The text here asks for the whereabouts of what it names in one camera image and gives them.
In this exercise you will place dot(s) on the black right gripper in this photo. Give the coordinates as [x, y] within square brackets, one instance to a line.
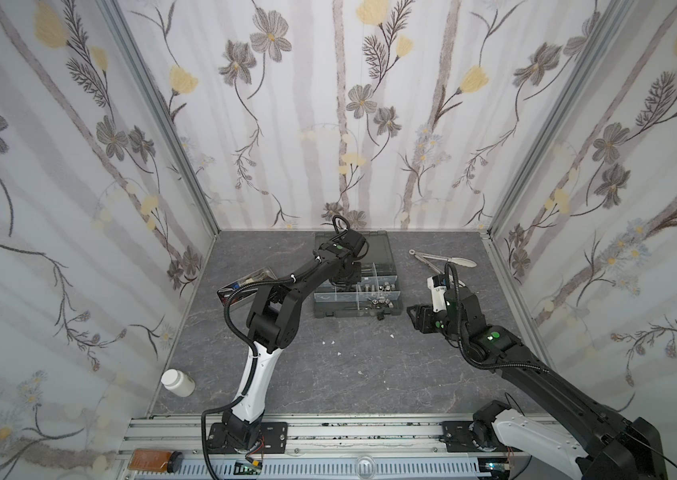
[427, 318]

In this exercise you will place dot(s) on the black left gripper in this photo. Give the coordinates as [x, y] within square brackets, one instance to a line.
[358, 278]

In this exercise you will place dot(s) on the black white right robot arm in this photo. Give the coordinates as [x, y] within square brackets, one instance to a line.
[591, 440]

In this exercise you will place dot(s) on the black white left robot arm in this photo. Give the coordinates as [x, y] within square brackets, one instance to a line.
[271, 325]

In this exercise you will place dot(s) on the wing nuts in box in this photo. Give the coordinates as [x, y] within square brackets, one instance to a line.
[382, 302]

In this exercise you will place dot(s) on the green plastic organizer box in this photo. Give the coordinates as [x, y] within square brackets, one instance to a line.
[380, 277]

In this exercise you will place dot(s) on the metal tongs with white tips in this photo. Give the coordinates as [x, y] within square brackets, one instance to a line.
[437, 262]

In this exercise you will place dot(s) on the metal tray with tools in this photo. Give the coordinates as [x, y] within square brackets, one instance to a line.
[225, 293]

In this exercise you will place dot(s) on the white plastic bottle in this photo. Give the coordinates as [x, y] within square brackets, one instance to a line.
[178, 383]

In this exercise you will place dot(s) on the amber bottle with black cap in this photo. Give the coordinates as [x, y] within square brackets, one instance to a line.
[156, 461]

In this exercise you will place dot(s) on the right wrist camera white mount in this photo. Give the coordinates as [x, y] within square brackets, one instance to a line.
[438, 285]

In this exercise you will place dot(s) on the aluminium rail frame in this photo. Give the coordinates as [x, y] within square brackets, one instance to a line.
[416, 446]

